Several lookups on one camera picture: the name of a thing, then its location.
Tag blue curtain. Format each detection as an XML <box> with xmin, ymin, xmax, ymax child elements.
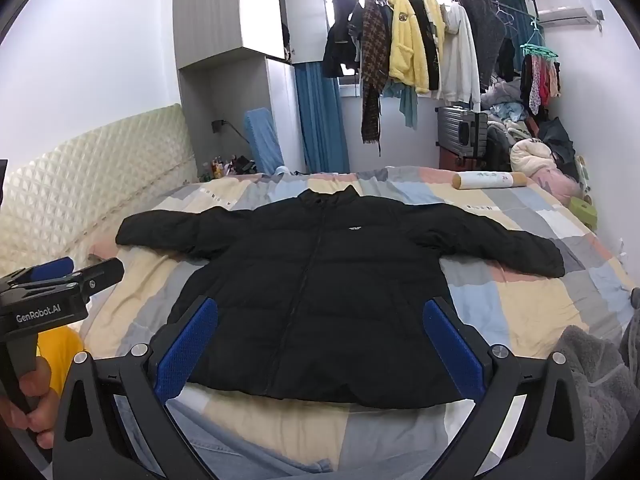
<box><xmin>295</xmin><ymin>61</ymin><xmax>351</xmax><ymax>174</ymax></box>

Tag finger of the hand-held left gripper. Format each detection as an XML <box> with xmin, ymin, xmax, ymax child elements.
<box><xmin>75</xmin><ymin>258</ymin><xmax>125</xmax><ymax>306</ymax></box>
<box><xmin>27</xmin><ymin>256</ymin><xmax>76</xmax><ymax>281</ymax></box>

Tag teal garment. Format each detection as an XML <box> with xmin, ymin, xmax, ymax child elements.
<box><xmin>383</xmin><ymin>82</ymin><xmax>419</xmax><ymax>129</ymax></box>

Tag green clip hanger with socks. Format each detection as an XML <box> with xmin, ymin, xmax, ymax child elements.
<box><xmin>519</xmin><ymin>17</ymin><xmax>562</xmax><ymax>117</ymax></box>

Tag yellow fleece jacket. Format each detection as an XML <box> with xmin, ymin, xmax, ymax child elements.
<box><xmin>387</xmin><ymin>0</ymin><xmax>434</xmax><ymax>96</ymax></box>

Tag brown plaid coat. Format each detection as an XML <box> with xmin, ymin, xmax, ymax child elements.
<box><xmin>360</xmin><ymin>0</ymin><xmax>392</xmax><ymax>144</ymax></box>

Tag hanging black garment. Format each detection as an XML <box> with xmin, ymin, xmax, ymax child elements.
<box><xmin>407</xmin><ymin>0</ymin><xmax>441</xmax><ymax>92</ymax></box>

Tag green box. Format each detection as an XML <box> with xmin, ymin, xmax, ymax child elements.
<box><xmin>569</xmin><ymin>197</ymin><xmax>599</xmax><ymax>232</ymax></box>

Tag pile of clothes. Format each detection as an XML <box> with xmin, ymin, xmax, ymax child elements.
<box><xmin>486</xmin><ymin>101</ymin><xmax>585</xmax><ymax>202</ymax></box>

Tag black puffer jacket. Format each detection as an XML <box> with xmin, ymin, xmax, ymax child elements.
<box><xmin>116</xmin><ymin>185</ymin><xmax>566</xmax><ymax>409</ymax></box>

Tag cream quilted headboard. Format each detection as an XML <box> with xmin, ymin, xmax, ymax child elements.
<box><xmin>0</xmin><ymin>103</ymin><xmax>199</xmax><ymax>278</ymax></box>

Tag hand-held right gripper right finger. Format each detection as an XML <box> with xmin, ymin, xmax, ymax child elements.
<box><xmin>415</xmin><ymin>296</ymin><xmax>586</xmax><ymax>480</ymax></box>

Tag yellow cloth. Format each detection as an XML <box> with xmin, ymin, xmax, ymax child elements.
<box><xmin>37</xmin><ymin>327</ymin><xmax>85</xmax><ymax>397</ymax></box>

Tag dark grey coat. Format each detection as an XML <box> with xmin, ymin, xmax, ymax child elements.
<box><xmin>442</xmin><ymin>0</ymin><xmax>510</xmax><ymax>94</ymax></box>

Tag person's blue jeans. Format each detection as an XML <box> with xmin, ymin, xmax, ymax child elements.
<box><xmin>116</xmin><ymin>394</ymin><xmax>335</xmax><ymax>480</ymax></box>

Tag bottles on nightstand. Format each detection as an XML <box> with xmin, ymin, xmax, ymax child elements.
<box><xmin>199</xmin><ymin>156</ymin><xmax>237</xmax><ymax>181</ymax></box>

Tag white air conditioner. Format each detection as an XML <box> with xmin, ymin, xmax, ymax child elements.
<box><xmin>534</xmin><ymin>0</ymin><xmax>604</xmax><ymax>29</ymax></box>

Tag person's left hand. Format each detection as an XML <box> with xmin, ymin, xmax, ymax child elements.
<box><xmin>0</xmin><ymin>355</ymin><xmax>59</xmax><ymax>450</ymax></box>

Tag white hoodie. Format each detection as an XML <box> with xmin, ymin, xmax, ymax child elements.
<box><xmin>434</xmin><ymin>2</ymin><xmax>482</xmax><ymax>112</ymax></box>

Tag hanging black jacket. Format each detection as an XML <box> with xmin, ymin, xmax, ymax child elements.
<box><xmin>321</xmin><ymin>0</ymin><xmax>360</xmax><ymax>79</ymax></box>

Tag grey fleece blanket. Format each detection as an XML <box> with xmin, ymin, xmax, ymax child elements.
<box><xmin>551</xmin><ymin>324</ymin><xmax>640</xmax><ymax>480</ymax></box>

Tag grey wardrobe cabinet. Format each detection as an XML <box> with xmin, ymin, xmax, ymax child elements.
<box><xmin>172</xmin><ymin>0</ymin><xmax>301</xmax><ymax>181</ymax></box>

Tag grey suitcase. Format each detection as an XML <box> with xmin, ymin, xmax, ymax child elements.
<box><xmin>435</xmin><ymin>106</ymin><xmax>489</xmax><ymax>162</ymax></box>

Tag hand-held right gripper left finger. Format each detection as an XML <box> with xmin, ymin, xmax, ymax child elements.
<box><xmin>52</xmin><ymin>296</ymin><xmax>236</xmax><ymax>480</ymax></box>

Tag patchwork pastel blanket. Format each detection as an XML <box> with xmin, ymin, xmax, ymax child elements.
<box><xmin>80</xmin><ymin>166</ymin><xmax>636</xmax><ymax>480</ymax></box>

